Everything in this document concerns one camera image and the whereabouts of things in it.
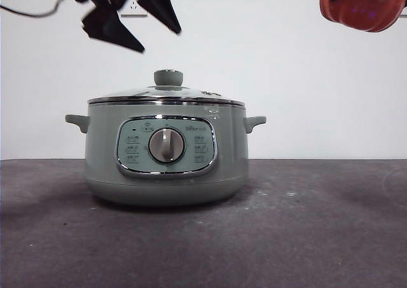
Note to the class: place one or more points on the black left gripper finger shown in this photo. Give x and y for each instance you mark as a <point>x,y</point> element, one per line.
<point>159,6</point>
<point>109,29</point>

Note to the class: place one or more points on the orange pumpkin with green stem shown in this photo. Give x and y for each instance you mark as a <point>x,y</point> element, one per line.
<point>359,5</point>

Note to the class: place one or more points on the glass lid with green knob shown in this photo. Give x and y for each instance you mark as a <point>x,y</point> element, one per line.
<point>168,78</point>

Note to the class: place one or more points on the sage green electric cooking pot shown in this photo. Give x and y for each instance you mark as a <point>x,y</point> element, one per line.
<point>101,161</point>

